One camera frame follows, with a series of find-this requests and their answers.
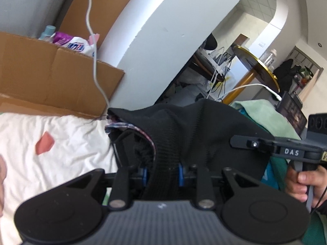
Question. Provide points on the white cartoon print bedsheet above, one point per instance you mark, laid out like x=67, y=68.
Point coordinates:
x=39, y=153

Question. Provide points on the person right hand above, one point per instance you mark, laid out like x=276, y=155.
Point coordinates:
x=296, y=184

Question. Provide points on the purple white package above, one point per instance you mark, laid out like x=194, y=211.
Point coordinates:
x=77, y=44

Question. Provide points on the light blue bottle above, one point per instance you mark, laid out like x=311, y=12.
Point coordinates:
x=47, y=34

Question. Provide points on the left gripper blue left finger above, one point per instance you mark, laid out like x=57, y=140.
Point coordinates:
x=144, y=177

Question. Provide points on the light green towel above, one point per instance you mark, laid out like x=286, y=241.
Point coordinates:
x=265, y=115

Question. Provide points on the black knit garment patterned lining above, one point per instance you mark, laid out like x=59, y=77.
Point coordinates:
x=165, y=137

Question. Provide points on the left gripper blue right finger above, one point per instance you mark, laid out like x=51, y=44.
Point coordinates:
x=180, y=175

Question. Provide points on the brown cardboard sheet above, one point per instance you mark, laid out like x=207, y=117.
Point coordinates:
x=47, y=76

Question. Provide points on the round gold rim table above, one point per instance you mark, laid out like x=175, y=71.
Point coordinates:
x=258, y=75

